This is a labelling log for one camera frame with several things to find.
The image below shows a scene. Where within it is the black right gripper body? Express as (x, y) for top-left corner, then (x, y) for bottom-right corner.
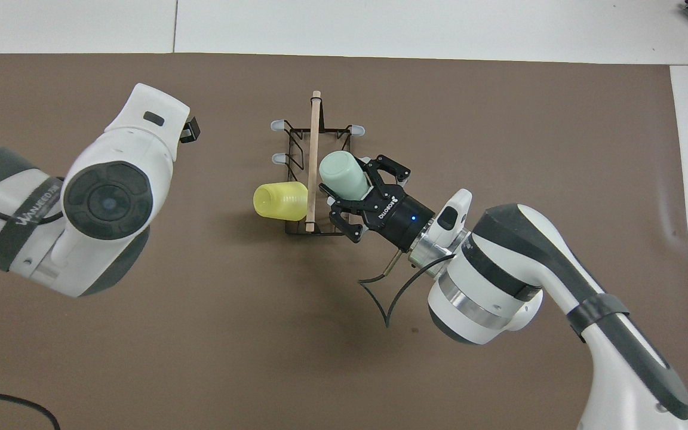
(361, 185), (437, 251)

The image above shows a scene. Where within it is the pale green plastic cup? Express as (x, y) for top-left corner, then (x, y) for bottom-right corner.
(318, 150), (370, 201)

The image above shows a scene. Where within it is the yellow plastic cup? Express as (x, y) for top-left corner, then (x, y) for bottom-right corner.
(253, 182), (309, 221)

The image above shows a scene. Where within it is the large brown table mat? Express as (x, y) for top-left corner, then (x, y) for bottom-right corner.
(0, 53), (688, 430)

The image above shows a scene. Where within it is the black wire rack wooden handle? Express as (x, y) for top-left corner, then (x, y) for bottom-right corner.
(269, 91), (366, 237)

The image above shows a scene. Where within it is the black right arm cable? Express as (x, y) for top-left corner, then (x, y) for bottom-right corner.
(359, 250), (458, 328)

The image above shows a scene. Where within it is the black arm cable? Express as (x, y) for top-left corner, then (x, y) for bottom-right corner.
(0, 200), (64, 430)
(359, 250), (458, 328)

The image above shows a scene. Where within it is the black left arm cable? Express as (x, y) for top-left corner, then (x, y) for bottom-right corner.
(0, 200), (64, 430)

